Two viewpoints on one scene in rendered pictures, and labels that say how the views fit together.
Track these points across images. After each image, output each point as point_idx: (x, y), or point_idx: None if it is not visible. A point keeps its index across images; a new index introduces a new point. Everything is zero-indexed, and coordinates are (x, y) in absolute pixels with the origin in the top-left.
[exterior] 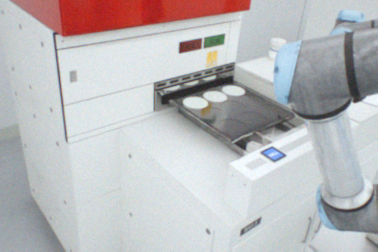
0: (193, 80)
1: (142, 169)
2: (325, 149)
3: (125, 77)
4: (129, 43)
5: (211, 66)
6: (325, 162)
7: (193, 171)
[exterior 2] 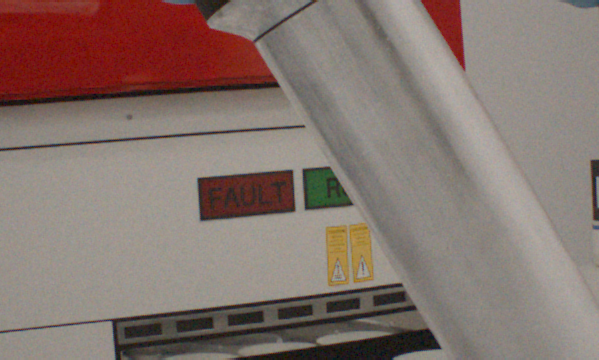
0: (277, 329)
1: None
2: (355, 156)
3: (1, 287)
4: (7, 168)
5: (352, 282)
6: (389, 238)
7: None
